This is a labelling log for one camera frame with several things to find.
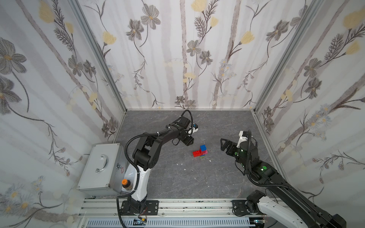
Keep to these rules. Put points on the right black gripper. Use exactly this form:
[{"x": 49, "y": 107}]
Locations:
[{"x": 231, "y": 147}]

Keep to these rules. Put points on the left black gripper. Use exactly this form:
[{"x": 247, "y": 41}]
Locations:
[{"x": 187, "y": 135}]

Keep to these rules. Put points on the long red lego brick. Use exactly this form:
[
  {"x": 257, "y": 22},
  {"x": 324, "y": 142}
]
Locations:
[{"x": 197, "y": 153}]

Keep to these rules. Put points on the upturned blue square lego brick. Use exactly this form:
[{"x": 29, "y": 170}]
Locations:
[{"x": 203, "y": 148}]

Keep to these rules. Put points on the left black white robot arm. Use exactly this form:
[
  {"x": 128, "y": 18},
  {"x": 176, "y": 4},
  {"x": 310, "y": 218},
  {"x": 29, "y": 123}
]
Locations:
[{"x": 146, "y": 155}]

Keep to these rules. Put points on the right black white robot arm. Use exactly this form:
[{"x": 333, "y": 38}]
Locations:
[{"x": 298, "y": 212}]

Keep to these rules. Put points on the grey metal control box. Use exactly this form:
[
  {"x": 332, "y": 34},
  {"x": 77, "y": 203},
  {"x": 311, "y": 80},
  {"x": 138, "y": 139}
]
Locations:
[{"x": 104, "y": 170}]

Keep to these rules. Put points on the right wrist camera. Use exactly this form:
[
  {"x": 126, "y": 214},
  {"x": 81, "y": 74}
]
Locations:
[{"x": 244, "y": 136}]

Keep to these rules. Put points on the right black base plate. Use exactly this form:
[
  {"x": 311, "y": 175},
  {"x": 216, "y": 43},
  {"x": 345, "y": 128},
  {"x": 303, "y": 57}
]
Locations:
[{"x": 242, "y": 208}]

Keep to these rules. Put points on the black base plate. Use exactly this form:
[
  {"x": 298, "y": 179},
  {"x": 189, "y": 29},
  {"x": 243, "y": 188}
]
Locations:
[
  {"x": 147, "y": 208},
  {"x": 242, "y": 208}
]

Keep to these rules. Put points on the white slotted cable duct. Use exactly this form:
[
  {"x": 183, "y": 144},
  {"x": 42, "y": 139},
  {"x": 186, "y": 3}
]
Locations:
[{"x": 171, "y": 223}]

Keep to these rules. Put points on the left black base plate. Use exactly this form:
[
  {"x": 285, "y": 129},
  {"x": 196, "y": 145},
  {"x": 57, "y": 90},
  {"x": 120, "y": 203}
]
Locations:
[{"x": 147, "y": 208}]

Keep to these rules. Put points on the aluminium mounting rail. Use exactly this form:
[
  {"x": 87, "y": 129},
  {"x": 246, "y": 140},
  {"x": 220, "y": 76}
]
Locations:
[{"x": 167, "y": 208}]

